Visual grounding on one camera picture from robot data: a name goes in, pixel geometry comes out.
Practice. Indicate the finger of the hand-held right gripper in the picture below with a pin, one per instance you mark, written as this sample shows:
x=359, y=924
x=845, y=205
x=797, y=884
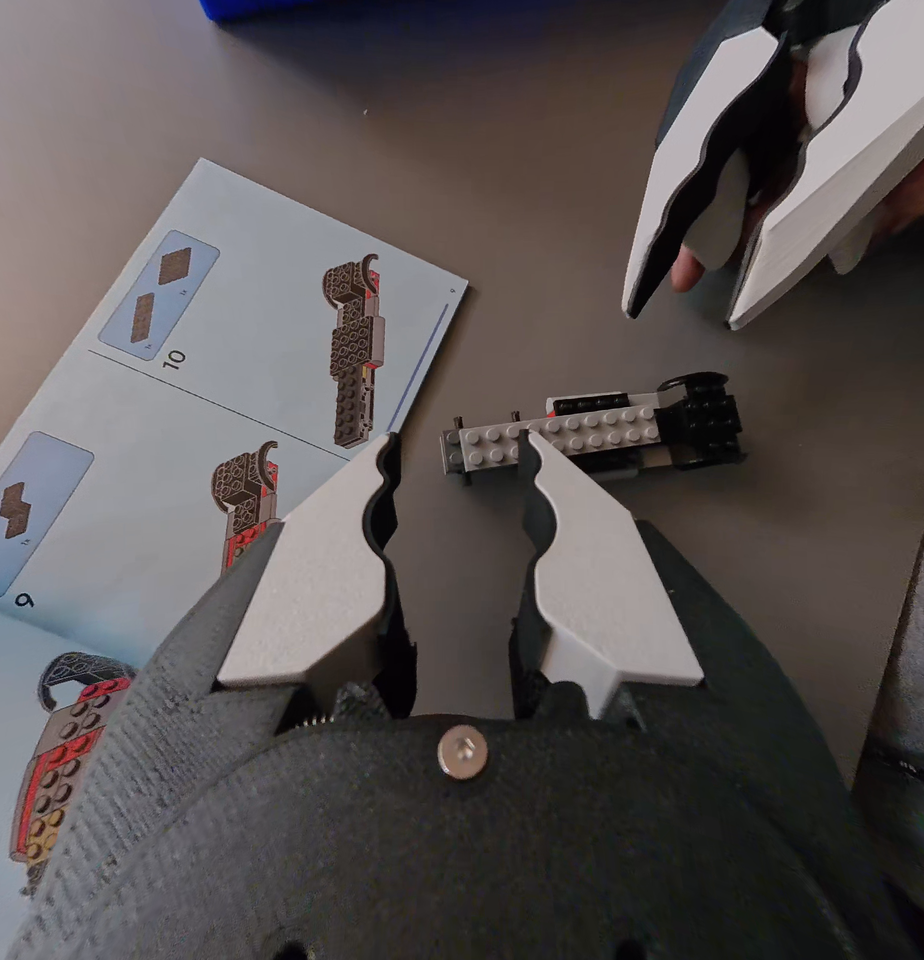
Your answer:
x=866, y=165
x=694, y=135

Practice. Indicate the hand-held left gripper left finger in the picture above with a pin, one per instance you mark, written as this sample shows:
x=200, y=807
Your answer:
x=312, y=600

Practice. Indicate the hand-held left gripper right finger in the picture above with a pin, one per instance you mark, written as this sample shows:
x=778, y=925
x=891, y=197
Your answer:
x=604, y=600

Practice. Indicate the long grey studded brick plate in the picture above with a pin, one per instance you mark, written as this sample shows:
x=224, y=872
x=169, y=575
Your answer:
x=582, y=431

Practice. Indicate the black grey toy brick assembly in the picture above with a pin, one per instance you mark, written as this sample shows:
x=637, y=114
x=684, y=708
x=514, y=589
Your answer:
x=701, y=427

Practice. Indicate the light blue instruction booklet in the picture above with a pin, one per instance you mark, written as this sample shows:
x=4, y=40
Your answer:
x=244, y=315

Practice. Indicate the blue plastic storage bin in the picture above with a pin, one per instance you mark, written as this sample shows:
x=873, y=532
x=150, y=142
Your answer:
x=282, y=7

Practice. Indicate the person's right hand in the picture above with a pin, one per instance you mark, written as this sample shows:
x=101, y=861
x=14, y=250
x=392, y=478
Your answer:
x=689, y=268

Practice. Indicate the person's grey shirt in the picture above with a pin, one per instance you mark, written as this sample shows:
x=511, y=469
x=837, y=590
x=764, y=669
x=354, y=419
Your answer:
x=911, y=675

